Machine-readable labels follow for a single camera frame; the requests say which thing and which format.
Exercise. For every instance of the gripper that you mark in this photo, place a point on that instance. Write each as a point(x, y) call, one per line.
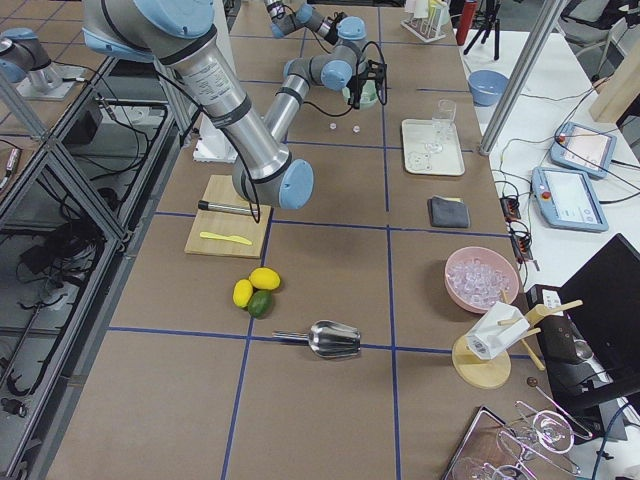
point(357, 86)

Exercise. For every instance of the green lime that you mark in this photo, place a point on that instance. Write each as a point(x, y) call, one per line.
point(260, 303)

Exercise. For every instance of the blue teach pendant far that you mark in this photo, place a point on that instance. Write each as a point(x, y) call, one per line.
point(583, 148)

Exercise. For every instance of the metal cylinder tool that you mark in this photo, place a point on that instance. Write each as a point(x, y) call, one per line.
point(205, 205)

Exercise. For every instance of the white carton on stand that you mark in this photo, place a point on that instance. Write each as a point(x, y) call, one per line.
point(497, 330)

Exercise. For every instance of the ice cubes pile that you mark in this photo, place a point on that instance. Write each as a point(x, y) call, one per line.
point(477, 283)

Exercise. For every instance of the green bowl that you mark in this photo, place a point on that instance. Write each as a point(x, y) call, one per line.
point(368, 97)

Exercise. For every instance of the black tripod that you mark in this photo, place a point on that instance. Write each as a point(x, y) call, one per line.
point(491, 24)

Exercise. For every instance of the blue teach pendant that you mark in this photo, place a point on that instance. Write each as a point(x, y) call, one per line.
point(566, 200)
point(583, 148)

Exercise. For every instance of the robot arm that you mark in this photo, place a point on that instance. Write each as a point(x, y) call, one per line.
point(182, 36)
point(285, 21)

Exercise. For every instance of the metal ice scoop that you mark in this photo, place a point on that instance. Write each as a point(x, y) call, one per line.
point(327, 339)

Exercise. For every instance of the blue bowl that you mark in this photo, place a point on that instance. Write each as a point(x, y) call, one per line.
point(487, 87)

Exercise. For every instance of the metal tray with glasses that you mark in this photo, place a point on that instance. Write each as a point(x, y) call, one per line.
point(534, 445)

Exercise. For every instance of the wooden cutting board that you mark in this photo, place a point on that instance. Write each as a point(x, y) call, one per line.
point(220, 190)

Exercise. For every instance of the wooden cup stand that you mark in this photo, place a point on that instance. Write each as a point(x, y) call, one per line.
point(492, 374)

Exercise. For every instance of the white wire dish rack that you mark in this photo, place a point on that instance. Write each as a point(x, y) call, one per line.
point(426, 19)

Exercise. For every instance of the clear wine glass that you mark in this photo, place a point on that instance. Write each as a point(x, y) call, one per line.
point(441, 126)

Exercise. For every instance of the yellow lemon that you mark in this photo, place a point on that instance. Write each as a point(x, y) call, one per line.
point(242, 293)
point(264, 278)

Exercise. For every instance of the pink bowl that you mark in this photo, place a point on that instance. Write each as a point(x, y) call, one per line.
point(487, 256)

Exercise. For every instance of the blue teach pendant near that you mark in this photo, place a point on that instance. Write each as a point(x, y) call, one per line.
point(566, 200)

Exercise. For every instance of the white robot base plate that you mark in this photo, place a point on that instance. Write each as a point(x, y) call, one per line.
point(212, 145)

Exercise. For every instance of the white bear serving tray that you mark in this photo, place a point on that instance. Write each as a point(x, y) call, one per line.
point(419, 162)

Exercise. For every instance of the folded grey cloth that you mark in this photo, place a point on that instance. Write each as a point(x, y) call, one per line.
point(448, 213)

